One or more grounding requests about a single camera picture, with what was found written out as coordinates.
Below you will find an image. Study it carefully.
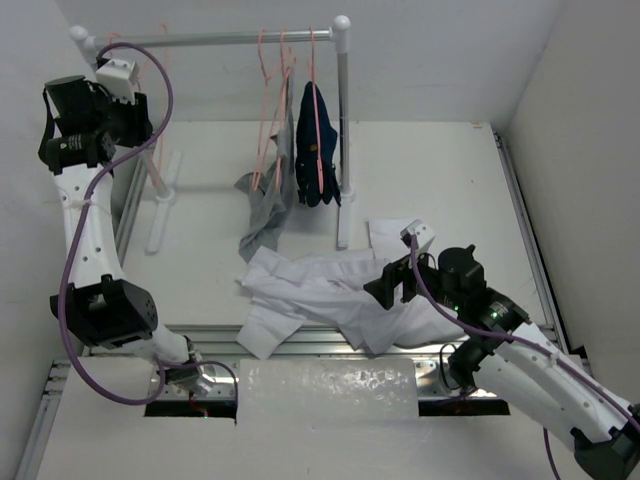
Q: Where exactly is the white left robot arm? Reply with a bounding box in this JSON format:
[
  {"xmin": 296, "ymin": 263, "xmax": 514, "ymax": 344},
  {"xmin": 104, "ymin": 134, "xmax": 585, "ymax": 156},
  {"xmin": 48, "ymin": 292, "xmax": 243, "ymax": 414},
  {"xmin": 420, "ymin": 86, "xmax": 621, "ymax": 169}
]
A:
[{"xmin": 39, "ymin": 75, "xmax": 207, "ymax": 393}]

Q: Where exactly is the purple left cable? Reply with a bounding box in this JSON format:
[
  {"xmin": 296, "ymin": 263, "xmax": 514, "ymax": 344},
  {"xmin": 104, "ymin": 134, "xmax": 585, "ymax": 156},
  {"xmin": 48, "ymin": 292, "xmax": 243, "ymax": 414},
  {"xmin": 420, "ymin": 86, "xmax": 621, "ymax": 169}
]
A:
[{"xmin": 57, "ymin": 42, "xmax": 239, "ymax": 406}]

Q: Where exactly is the aluminium frame rail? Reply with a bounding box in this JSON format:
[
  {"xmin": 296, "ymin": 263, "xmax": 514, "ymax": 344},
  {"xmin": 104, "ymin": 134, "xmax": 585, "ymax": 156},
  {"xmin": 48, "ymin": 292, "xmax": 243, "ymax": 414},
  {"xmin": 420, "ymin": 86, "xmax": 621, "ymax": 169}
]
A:
[{"xmin": 18, "ymin": 121, "xmax": 582, "ymax": 479}]

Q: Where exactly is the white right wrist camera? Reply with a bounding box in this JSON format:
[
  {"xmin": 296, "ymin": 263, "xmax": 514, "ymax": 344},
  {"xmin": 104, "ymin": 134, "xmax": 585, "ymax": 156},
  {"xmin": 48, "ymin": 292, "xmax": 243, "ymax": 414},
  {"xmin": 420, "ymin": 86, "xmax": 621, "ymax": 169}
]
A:
[{"xmin": 400, "ymin": 220, "xmax": 436, "ymax": 253}]

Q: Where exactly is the dark navy garment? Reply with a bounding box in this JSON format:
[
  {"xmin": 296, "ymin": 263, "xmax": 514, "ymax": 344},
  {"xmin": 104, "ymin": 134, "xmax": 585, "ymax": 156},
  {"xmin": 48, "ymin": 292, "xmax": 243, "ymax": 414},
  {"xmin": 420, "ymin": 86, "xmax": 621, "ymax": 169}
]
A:
[{"xmin": 295, "ymin": 81, "xmax": 341, "ymax": 208}]

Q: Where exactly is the pink wire hanger with navy garment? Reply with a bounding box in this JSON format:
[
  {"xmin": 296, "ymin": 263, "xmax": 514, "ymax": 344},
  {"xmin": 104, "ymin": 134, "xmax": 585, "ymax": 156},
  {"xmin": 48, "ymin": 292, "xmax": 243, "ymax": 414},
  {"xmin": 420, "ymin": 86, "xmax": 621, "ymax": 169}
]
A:
[{"xmin": 308, "ymin": 27, "xmax": 324, "ymax": 194}]

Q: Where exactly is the white clothes rack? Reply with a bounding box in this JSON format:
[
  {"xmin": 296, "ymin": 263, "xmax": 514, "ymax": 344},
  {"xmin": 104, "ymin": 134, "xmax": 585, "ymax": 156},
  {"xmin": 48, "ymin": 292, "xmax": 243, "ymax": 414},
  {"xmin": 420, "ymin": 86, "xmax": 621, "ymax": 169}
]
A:
[{"xmin": 68, "ymin": 14, "xmax": 357, "ymax": 254}]

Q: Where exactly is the grey shirt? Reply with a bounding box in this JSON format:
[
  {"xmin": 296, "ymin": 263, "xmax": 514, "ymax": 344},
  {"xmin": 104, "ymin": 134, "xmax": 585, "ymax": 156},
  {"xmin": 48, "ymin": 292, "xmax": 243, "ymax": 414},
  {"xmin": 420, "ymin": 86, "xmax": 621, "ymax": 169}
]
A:
[{"xmin": 234, "ymin": 80, "xmax": 297, "ymax": 263}]

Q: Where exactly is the white shirt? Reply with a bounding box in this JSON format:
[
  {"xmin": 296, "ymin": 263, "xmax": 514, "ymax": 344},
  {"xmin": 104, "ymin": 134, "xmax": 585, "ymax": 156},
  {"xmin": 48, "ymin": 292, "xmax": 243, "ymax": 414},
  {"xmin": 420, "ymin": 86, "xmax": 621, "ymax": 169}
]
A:
[{"xmin": 236, "ymin": 218, "xmax": 463, "ymax": 359}]

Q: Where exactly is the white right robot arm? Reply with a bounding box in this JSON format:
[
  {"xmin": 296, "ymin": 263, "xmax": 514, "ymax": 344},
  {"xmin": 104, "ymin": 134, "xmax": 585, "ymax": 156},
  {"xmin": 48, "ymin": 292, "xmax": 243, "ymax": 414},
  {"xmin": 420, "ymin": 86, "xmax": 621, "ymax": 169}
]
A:
[{"xmin": 364, "ymin": 246, "xmax": 639, "ymax": 479}]

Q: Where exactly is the purple cable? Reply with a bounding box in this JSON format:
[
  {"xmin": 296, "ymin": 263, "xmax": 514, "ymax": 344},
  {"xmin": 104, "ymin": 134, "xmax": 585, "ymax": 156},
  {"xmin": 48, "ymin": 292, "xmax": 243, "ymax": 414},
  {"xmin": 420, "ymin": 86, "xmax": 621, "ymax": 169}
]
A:
[
  {"xmin": 57, "ymin": 42, "xmax": 239, "ymax": 406},
  {"xmin": 407, "ymin": 234, "xmax": 640, "ymax": 480}
]

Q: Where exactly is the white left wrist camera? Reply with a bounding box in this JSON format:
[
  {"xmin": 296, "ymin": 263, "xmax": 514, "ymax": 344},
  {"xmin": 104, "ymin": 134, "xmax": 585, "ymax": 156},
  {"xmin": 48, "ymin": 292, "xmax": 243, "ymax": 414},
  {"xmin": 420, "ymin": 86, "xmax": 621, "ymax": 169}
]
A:
[{"xmin": 95, "ymin": 59, "xmax": 139, "ymax": 104}]

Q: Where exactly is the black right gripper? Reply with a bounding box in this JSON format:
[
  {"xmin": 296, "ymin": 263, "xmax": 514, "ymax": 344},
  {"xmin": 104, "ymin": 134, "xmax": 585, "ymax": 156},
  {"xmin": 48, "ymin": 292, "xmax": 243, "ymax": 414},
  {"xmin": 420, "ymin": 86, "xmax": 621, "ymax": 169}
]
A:
[{"xmin": 363, "ymin": 242, "xmax": 462, "ymax": 313}]

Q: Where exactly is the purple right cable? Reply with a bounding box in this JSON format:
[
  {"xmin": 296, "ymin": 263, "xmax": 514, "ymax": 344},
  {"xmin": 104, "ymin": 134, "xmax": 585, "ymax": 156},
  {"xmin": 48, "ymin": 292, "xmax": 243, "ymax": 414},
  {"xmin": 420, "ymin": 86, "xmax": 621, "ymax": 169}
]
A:
[{"xmin": 407, "ymin": 234, "xmax": 640, "ymax": 480}]

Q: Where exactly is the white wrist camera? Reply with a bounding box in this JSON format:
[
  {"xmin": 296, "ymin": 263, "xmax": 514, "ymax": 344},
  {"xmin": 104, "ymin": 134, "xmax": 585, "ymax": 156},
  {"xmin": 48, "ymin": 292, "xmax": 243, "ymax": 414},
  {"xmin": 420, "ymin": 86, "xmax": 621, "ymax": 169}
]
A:
[
  {"xmin": 95, "ymin": 59, "xmax": 139, "ymax": 104},
  {"xmin": 400, "ymin": 220, "xmax": 436, "ymax": 253}
]

